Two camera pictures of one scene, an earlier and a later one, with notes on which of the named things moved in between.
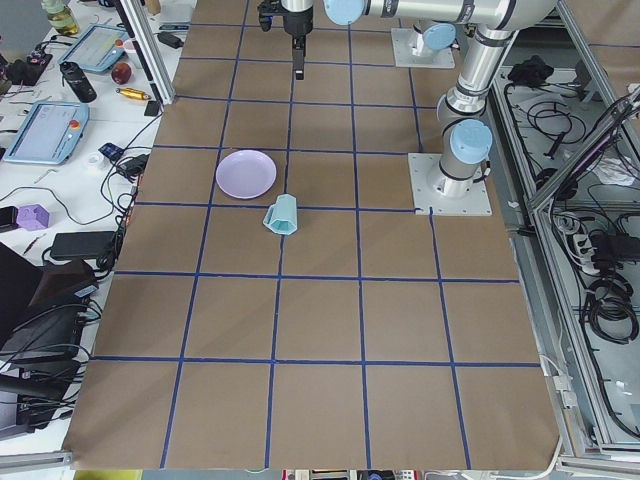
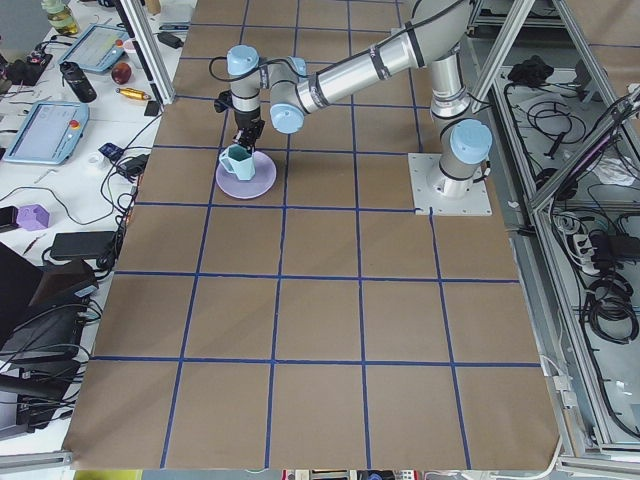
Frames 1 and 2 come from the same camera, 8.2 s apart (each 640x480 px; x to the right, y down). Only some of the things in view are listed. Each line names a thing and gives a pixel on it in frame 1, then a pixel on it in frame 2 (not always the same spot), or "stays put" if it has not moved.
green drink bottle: [59, 16] stays put
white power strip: [585, 253] stays put
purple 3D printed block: [33, 217] stays put
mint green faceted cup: [281, 217] to [237, 159]
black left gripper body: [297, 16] to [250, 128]
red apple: [121, 73] stays put
